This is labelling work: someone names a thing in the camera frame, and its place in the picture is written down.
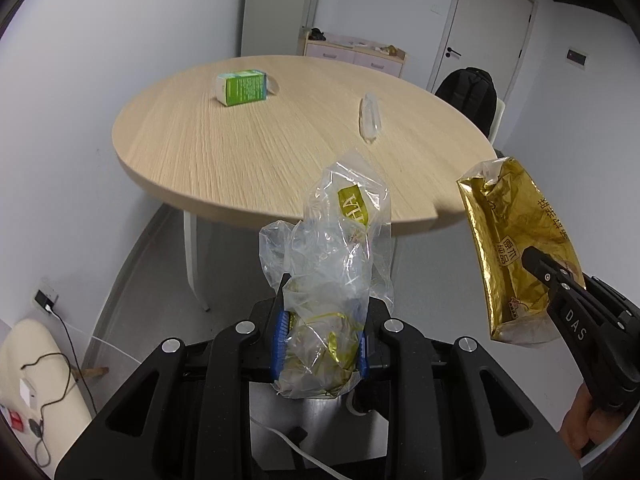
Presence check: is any gold foil packet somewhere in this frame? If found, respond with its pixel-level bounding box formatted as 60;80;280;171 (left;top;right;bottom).
456;156;586;348

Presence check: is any wall power socket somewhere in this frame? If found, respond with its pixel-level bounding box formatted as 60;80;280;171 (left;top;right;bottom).
34;282;59;312

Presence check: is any person's right hand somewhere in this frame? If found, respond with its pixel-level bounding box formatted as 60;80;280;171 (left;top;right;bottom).
559;382;626;453

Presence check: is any black power cable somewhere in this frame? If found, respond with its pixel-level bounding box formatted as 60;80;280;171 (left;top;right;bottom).
20;305;98;467

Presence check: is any white door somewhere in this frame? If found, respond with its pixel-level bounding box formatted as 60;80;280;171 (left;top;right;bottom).
427;0;538;106

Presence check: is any white table leg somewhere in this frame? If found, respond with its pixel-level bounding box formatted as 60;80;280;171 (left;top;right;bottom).
182;210;211;312

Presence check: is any cream padded chair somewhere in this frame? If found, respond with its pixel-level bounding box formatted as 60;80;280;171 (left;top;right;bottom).
0;319;93;473

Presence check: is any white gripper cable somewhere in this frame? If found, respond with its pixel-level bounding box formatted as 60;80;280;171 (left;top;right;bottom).
250;417;353;480

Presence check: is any white chair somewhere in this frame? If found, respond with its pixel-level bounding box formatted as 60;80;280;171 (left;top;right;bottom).
487;99;506;143

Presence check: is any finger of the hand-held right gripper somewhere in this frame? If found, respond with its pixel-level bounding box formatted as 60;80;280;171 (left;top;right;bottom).
522;245;607;363

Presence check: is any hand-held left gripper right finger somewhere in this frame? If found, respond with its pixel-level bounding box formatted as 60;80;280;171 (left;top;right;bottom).
357;300;583;480

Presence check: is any black backpack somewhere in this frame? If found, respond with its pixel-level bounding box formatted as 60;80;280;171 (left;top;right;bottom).
435;66;498;138

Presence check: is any pink wooden cabinet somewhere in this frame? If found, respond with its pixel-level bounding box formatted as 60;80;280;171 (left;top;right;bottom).
302;30;408;78

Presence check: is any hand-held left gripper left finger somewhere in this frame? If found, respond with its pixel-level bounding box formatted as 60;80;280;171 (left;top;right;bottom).
54;272;296;480

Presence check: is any small green medicine box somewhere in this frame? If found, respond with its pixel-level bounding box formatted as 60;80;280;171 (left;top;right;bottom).
216;70;280;107

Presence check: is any clear plastic bag gold print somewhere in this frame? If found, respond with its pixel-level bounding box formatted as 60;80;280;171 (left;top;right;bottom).
258;149;396;400

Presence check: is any small clear plastic wrapper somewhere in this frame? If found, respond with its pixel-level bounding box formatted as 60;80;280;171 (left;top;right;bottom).
359;92;385;142

